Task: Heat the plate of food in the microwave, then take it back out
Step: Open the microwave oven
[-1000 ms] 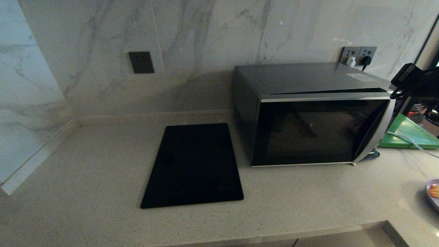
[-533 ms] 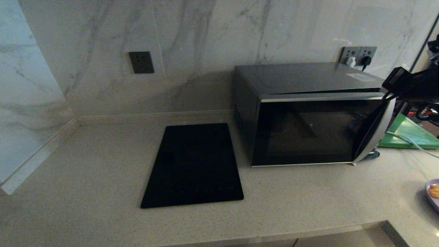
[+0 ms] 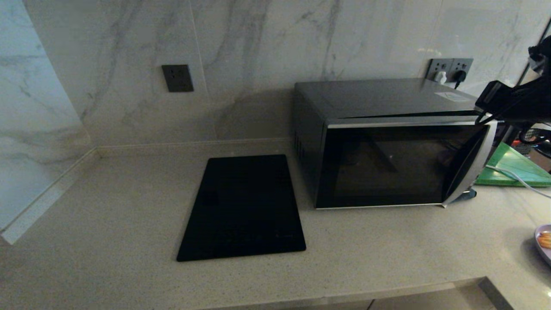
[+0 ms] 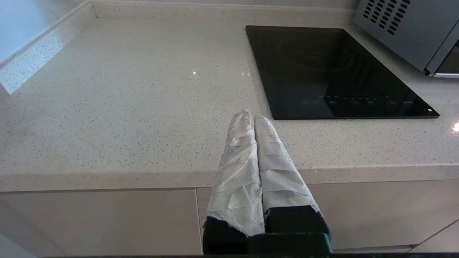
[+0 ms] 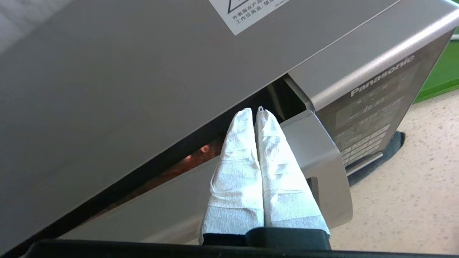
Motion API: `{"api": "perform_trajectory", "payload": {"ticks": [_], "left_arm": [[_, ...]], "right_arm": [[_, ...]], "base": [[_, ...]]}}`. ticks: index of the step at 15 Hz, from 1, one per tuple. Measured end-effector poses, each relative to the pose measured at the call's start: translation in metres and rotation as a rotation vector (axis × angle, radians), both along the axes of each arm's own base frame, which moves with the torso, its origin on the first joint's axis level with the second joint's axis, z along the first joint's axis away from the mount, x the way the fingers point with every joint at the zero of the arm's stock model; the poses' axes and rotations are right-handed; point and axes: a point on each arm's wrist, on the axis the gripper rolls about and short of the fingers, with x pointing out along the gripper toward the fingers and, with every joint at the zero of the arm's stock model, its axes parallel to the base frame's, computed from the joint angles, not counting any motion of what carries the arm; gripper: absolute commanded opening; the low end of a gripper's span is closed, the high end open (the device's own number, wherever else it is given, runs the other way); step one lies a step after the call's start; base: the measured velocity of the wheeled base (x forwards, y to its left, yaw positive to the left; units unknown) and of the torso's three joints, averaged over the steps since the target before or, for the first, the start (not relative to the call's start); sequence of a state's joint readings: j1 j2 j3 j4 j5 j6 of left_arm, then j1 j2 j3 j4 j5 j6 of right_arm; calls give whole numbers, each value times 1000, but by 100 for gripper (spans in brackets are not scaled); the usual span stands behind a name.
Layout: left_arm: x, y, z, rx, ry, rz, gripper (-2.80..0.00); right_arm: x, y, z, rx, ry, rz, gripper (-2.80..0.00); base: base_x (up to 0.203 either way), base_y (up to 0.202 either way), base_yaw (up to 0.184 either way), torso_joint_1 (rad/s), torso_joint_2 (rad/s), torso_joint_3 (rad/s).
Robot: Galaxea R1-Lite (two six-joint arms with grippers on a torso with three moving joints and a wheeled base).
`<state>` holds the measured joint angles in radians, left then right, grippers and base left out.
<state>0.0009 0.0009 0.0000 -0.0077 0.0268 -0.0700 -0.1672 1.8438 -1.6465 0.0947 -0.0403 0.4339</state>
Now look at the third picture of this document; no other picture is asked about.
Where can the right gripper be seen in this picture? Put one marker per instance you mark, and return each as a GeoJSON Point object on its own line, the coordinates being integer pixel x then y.
{"type": "Point", "coordinates": [494, 97]}

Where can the silver black microwave oven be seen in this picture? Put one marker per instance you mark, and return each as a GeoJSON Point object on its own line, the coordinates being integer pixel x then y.
{"type": "Point", "coordinates": [379, 168]}

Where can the purple plate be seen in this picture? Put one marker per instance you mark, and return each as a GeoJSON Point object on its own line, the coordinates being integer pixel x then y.
{"type": "Point", "coordinates": [544, 255]}

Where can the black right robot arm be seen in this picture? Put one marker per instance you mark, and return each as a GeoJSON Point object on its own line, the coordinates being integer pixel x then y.
{"type": "Point", "coordinates": [531, 103]}

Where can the silver microwave oven body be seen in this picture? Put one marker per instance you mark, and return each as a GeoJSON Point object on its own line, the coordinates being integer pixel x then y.
{"type": "Point", "coordinates": [379, 97]}

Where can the black power plug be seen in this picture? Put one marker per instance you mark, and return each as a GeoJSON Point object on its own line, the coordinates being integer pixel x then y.
{"type": "Point", "coordinates": [459, 76]}

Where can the white power plug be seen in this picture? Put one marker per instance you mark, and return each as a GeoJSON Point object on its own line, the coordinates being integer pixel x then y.
{"type": "Point", "coordinates": [440, 77]}

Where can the green cutting board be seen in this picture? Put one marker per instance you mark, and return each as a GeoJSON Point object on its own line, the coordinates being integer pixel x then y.
{"type": "Point", "coordinates": [512, 161]}

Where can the dark rectangular pad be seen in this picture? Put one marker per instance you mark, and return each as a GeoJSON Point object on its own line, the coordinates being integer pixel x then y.
{"type": "Point", "coordinates": [470, 194]}

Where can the black induction cooktop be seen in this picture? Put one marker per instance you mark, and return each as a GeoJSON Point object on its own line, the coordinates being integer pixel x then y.
{"type": "Point", "coordinates": [243, 206]}

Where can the light grey wall socket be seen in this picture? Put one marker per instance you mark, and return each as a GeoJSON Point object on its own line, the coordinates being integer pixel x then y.
{"type": "Point", "coordinates": [465, 64]}
{"type": "Point", "coordinates": [435, 64]}

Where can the dark grey wall socket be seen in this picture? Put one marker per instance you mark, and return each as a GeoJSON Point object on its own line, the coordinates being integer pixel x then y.
{"type": "Point", "coordinates": [177, 78]}

